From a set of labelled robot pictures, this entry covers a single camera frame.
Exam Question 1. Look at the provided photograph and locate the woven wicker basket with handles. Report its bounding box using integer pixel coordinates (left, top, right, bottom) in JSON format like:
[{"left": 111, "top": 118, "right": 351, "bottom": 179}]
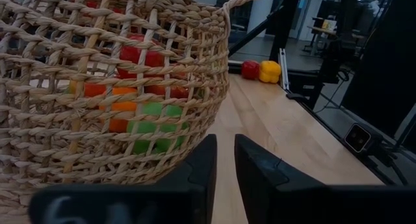
[{"left": 0, "top": 0, "right": 278, "bottom": 218}]

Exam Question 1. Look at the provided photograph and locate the yellow bell pepper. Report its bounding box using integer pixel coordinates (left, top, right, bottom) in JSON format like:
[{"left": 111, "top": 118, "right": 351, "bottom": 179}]
[{"left": 258, "top": 60, "right": 283, "bottom": 84}]

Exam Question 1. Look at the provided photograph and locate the green bell pepper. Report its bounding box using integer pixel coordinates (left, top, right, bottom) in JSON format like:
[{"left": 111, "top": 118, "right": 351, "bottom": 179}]
[{"left": 125, "top": 101, "right": 190, "bottom": 155}]

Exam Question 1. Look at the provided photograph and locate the black table-level camera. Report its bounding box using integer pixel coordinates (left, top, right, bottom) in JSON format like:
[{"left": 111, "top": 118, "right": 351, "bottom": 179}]
[{"left": 343, "top": 121, "right": 384, "bottom": 155}]

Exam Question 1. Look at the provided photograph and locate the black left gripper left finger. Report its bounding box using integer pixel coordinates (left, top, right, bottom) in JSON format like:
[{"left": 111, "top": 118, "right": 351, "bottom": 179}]
[{"left": 157, "top": 134, "right": 218, "bottom": 224}]

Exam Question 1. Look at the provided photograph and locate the orange fruit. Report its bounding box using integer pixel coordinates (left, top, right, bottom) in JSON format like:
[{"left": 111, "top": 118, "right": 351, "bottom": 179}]
[{"left": 68, "top": 82, "right": 140, "bottom": 134}]

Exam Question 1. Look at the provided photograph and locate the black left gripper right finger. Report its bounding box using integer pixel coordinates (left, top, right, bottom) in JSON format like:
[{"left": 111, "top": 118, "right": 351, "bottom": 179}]
[{"left": 234, "top": 134, "right": 326, "bottom": 224}]

